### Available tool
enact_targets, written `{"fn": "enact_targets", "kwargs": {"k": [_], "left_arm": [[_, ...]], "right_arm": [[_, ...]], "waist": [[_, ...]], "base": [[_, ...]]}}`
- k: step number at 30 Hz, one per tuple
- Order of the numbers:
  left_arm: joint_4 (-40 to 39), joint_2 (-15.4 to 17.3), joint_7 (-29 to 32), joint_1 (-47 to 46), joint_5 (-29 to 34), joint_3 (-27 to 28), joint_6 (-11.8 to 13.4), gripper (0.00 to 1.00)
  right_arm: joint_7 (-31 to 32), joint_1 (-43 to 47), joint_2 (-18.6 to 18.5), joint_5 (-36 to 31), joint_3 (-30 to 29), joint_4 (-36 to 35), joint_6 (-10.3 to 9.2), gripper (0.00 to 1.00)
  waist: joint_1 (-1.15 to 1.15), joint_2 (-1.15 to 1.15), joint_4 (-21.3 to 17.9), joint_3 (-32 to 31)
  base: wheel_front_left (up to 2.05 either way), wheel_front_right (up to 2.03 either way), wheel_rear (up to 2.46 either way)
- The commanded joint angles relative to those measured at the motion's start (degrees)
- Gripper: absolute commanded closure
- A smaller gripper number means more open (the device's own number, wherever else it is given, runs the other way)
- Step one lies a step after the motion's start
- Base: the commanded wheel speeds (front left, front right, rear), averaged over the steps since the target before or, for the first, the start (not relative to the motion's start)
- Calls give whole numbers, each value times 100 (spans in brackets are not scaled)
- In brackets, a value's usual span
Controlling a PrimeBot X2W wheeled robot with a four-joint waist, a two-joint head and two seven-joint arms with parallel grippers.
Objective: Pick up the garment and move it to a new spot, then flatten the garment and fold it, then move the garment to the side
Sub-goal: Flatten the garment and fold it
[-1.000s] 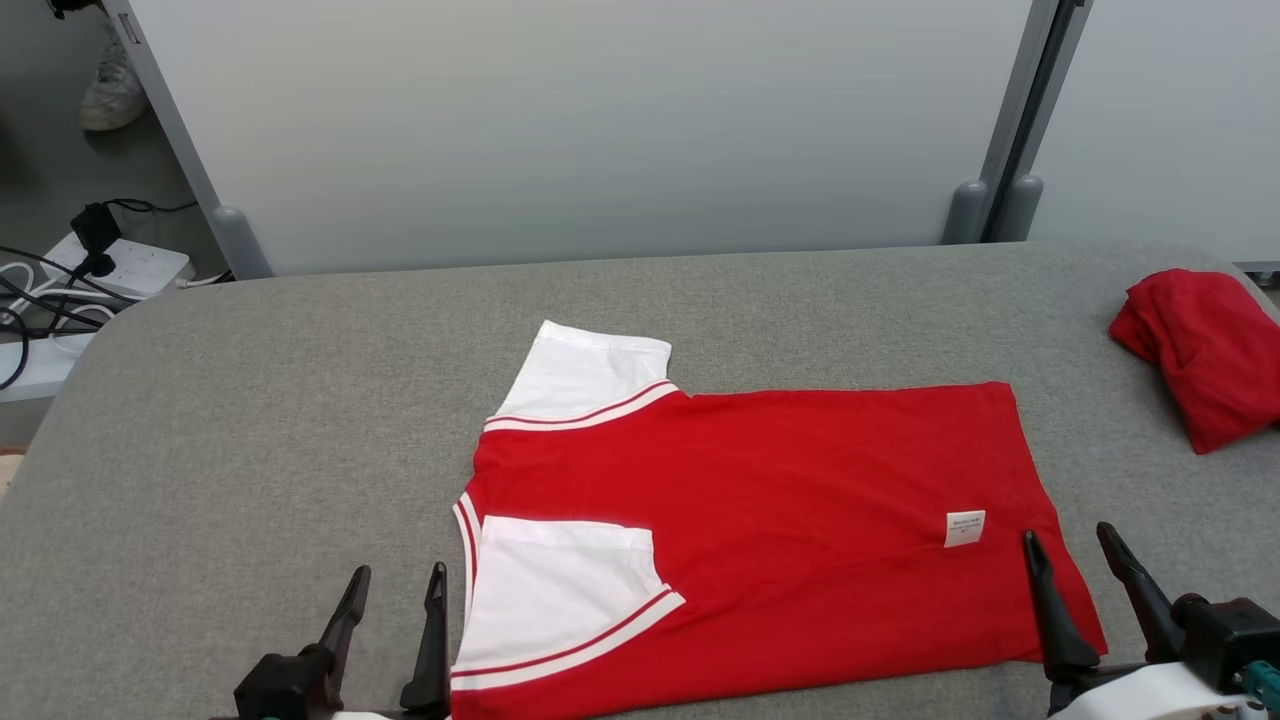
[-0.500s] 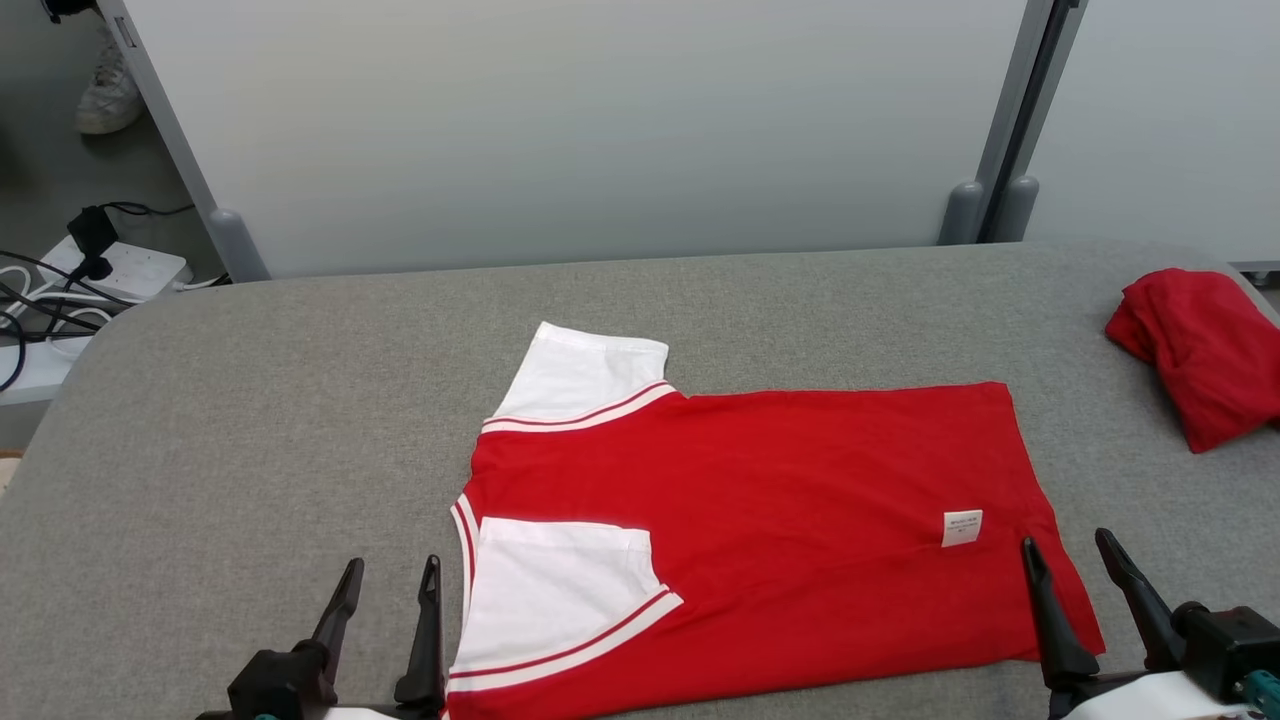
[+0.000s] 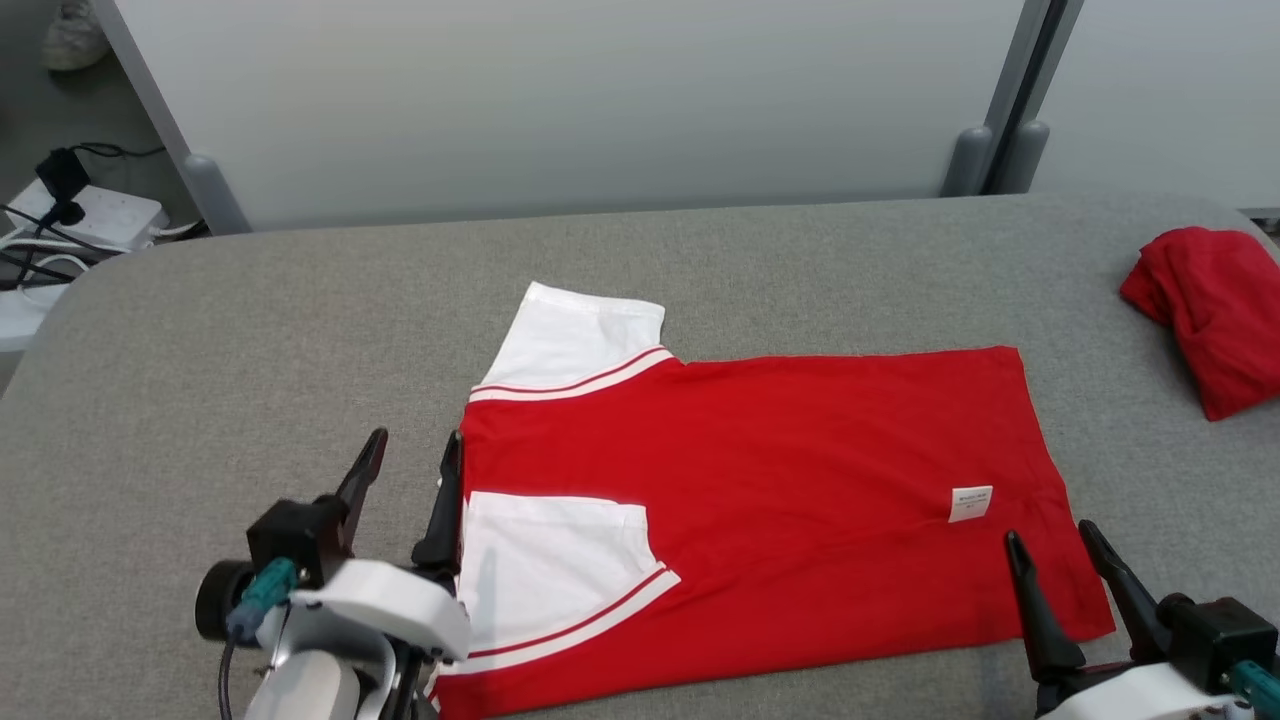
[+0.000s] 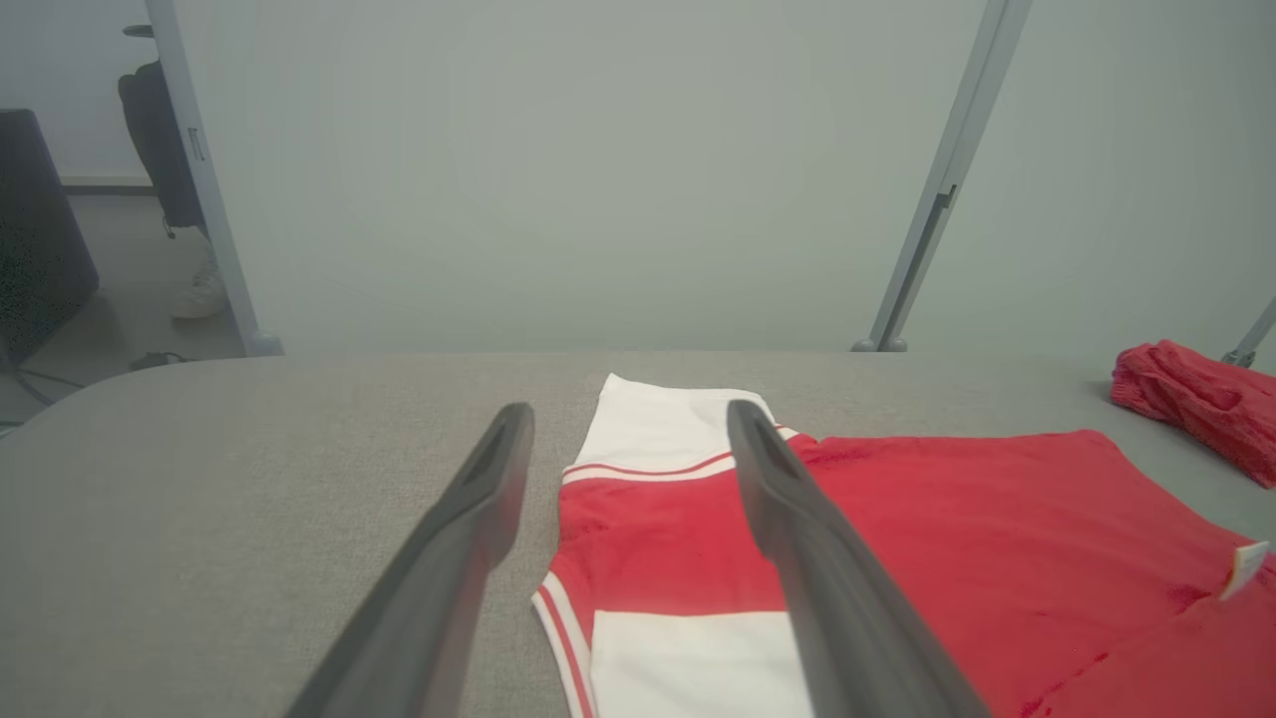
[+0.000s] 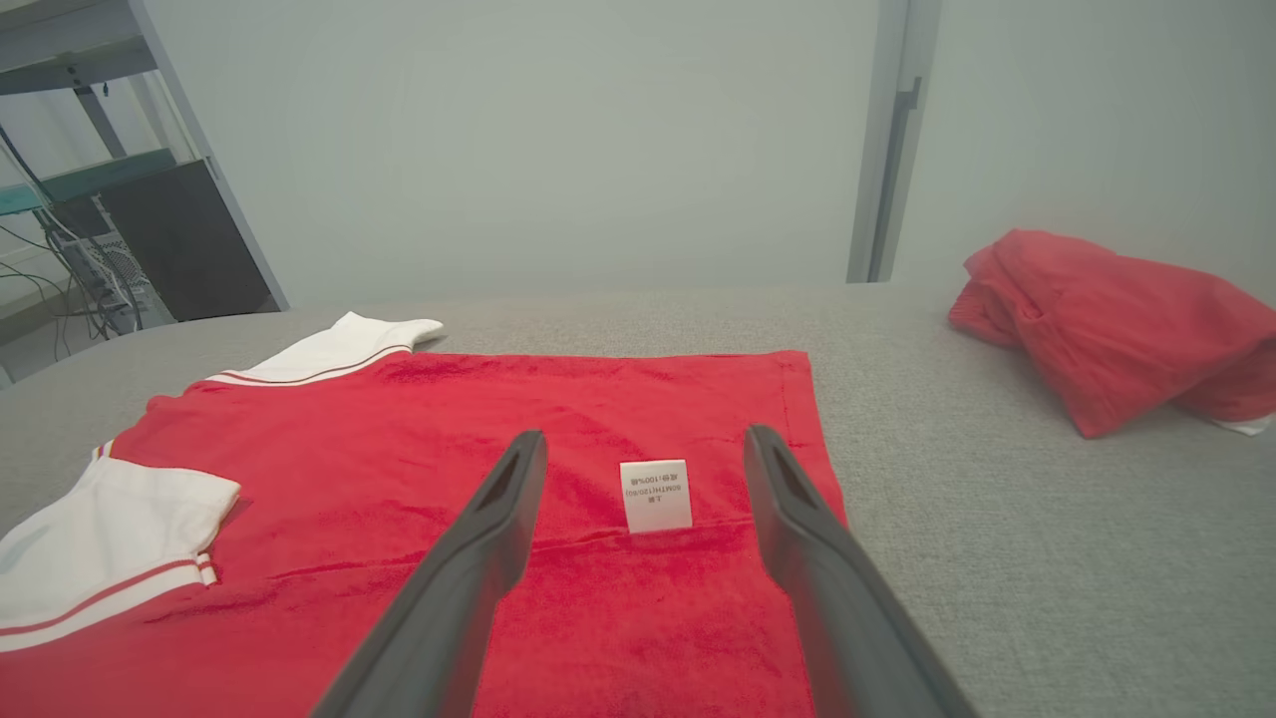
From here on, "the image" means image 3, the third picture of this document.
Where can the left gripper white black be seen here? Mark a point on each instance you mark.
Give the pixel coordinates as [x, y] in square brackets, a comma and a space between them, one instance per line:
[390, 600]

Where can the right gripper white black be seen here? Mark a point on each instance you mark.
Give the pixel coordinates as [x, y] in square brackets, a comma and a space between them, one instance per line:
[1130, 695]

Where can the red jersey with white sleeves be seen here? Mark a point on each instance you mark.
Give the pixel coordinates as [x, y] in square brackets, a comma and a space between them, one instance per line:
[800, 480]

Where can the red shorts with white stripe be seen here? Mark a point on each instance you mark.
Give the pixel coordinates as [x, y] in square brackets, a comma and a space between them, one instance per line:
[1220, 310]

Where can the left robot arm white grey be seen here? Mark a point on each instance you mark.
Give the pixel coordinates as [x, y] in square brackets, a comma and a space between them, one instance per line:
[300, 690]

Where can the wide white power strip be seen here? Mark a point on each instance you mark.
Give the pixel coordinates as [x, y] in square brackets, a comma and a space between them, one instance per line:
[110, 215]

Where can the white partition panel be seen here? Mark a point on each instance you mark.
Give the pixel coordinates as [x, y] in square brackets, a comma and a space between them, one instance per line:
[560, 100]
[1170, 90]

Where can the small black plug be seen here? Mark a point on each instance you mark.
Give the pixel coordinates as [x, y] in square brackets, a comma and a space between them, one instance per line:
[65, 212]

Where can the black power adapter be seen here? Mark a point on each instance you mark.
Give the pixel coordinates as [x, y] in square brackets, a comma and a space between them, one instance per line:
[62, 175]

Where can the white sneaker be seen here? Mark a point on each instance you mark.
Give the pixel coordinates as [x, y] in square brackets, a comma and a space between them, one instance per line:
[75, 35]

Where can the grey partition post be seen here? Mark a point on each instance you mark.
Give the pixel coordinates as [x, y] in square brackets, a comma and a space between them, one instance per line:
[968, 160]
[1030, 155]
[215, 195]

